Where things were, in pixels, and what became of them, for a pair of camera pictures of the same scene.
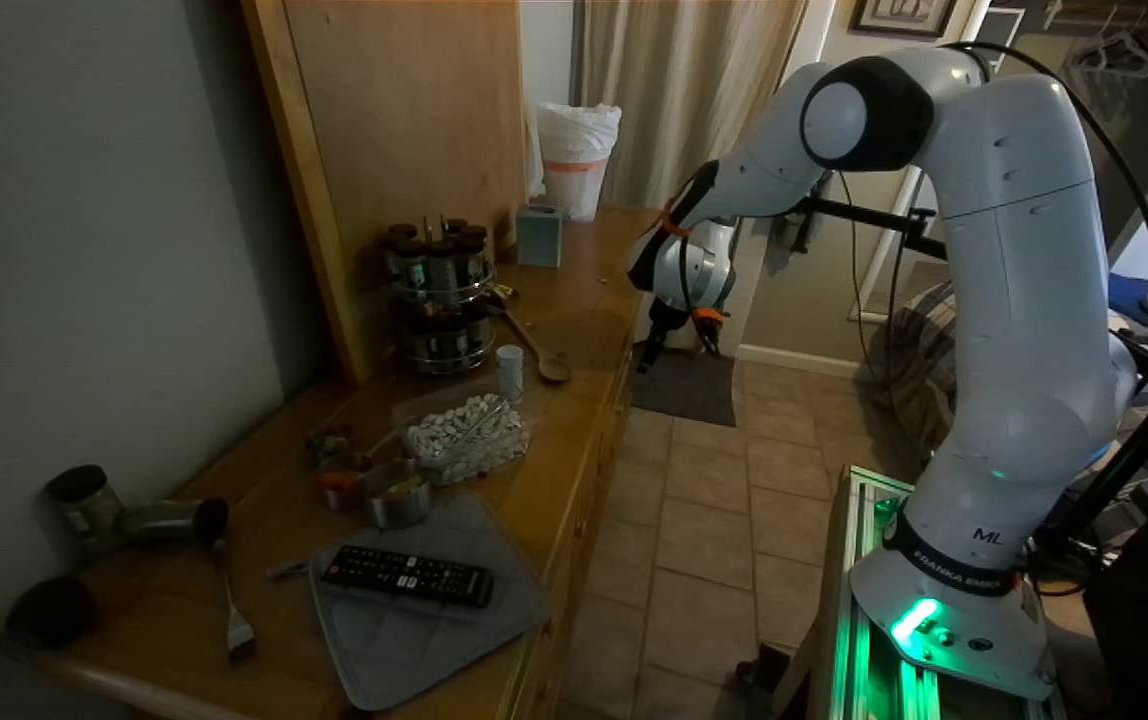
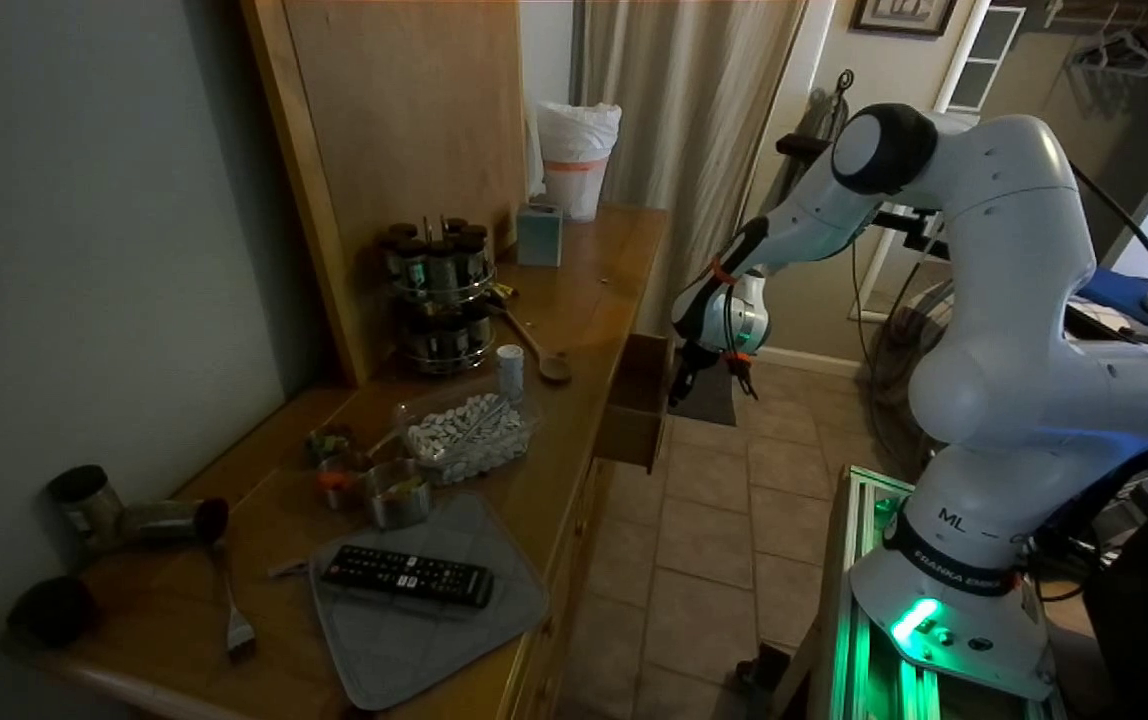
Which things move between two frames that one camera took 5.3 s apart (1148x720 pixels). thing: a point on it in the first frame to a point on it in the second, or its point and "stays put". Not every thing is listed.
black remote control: (405, 572) stays put
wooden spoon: (551, 365) stays put
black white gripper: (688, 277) to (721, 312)
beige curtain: (685, 82) stays put
